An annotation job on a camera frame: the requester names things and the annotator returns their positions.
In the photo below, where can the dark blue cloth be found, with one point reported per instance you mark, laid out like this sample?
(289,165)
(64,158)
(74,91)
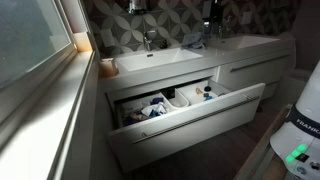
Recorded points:
(156,100)

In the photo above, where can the blue items in drawer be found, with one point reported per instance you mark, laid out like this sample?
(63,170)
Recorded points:
(154,109)

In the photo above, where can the white curved drawer divider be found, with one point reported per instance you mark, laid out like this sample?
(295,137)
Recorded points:
(180,103)

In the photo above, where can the white rectangular sink basin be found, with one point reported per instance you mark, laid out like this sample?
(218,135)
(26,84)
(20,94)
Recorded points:
(156,61)
(246,41)

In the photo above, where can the small brown object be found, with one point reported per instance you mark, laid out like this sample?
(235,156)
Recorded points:
(199,91)

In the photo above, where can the small dark counter object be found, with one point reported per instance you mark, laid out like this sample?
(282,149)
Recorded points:
(164,44)

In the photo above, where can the small black round cap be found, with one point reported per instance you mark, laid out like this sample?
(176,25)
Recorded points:
(207,89)

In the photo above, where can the chrome sink faucet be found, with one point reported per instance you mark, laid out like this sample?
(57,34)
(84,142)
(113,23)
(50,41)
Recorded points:
(222,30)
(147,41)

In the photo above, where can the white open drawer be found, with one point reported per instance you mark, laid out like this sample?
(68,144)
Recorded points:
(186,133)

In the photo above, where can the grey blue towel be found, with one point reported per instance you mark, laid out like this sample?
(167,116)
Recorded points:
(193,41)

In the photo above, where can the clear glass jar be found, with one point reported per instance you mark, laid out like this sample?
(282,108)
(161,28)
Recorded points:
(136,7)

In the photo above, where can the white closed drawer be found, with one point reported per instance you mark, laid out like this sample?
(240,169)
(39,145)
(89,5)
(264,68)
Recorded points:
(256,78)

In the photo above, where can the wooden edged robot stand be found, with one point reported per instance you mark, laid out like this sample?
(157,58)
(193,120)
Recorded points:
(263,143)

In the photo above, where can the frosted glass window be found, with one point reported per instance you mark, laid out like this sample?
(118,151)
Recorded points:
(26,33)

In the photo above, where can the white wall outlet plate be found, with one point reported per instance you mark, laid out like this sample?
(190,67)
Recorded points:
(246,18)

